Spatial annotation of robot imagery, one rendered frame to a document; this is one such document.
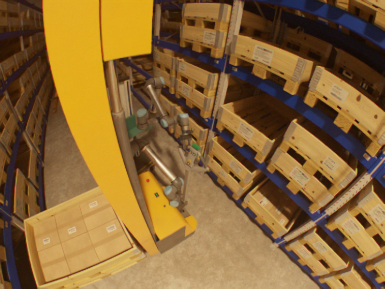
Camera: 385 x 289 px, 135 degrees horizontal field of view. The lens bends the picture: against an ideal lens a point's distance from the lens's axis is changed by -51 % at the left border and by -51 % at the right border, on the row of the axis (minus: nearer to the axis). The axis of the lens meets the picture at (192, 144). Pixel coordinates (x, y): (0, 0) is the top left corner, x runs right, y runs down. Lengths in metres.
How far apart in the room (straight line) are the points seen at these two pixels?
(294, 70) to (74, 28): 1.45
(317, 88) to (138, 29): 1.32
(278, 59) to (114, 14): 1.37
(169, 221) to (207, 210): 1.18
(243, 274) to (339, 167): 1.93
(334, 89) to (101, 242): 2.41
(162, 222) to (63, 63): 1.56
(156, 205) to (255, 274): 1.83
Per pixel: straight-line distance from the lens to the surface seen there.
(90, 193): 1.96
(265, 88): 1.74
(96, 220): 1.87
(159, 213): 1.74
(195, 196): 2.87
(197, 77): 2.34
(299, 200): 2.07
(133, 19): 0.46
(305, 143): 1.63
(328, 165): 1.66
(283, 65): 1.55
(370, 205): 1.83
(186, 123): 1.59
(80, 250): 1.86
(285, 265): 3.05
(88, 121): 0.51
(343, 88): 1.44
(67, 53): 0.44
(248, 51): 1.74
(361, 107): 1.46
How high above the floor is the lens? 2.50
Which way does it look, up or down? 43 degrees down
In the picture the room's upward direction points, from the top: 8 degrees clockwise
